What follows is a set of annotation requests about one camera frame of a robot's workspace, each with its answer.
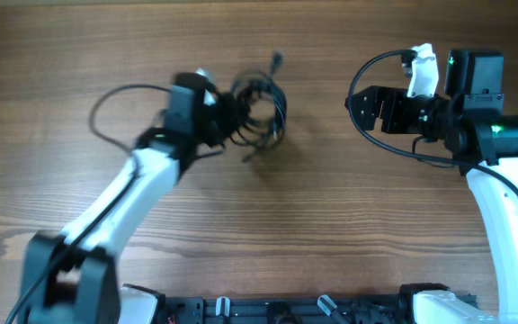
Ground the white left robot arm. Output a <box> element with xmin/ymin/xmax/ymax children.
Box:
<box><xmin>6</xmin><ymin>69</ymin><xmax>250</xmax><ymax>323</ymax></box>

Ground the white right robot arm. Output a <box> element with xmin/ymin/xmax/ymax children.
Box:
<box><xmin>345</xmin><ymin>44</ymin><xmax>518</xmax><ymax>323</ymax></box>

